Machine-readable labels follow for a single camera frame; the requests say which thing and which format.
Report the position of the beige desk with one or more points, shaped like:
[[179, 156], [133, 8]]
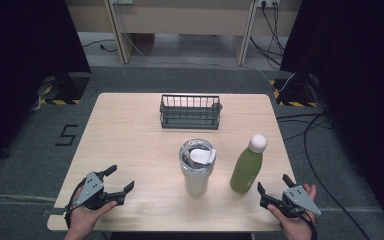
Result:
[[183, 18]]

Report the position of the white power strip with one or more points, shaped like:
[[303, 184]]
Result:
[[122, 1]]

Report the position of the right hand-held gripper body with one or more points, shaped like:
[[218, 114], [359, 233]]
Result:
[[298, 199]]

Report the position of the white wall socket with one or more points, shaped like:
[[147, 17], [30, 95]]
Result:
[[268, 2]]

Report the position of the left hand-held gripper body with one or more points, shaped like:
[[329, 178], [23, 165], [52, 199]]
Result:
[[91, 189]]

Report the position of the white tumbler with clear lid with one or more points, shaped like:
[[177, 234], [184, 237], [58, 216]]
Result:
[[197, 166]]

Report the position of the black curtain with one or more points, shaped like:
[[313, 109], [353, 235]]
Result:
[[20, 66], [356, 83]]

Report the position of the person's left hand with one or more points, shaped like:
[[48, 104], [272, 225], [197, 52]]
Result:
[[86, 218]]

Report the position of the green bottle with white cap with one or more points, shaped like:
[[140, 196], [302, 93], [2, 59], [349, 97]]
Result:
[[247, 168]]

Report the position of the black stand base striped tape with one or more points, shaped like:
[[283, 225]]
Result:
[[67, 90], [295, 93]]

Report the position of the person's right hand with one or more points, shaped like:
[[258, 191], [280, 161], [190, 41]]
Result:
[[295, 226]]

